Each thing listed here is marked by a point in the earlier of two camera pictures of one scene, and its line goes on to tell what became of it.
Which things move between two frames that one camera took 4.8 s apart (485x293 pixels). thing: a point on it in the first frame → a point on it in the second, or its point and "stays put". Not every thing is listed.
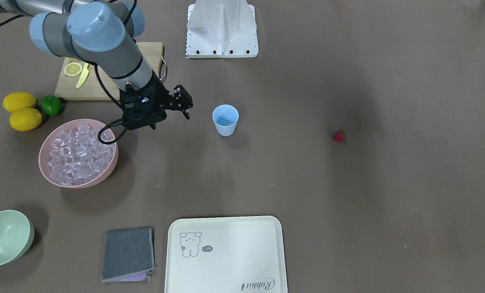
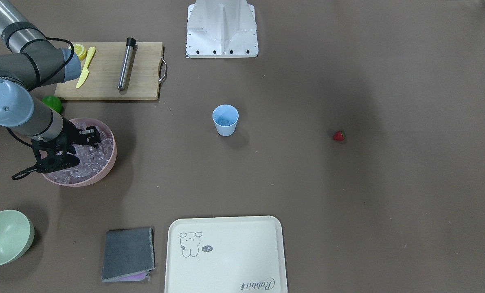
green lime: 51,104 stays put
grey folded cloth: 128,254 stays put
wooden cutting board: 79,79 stays put
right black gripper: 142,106 → 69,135
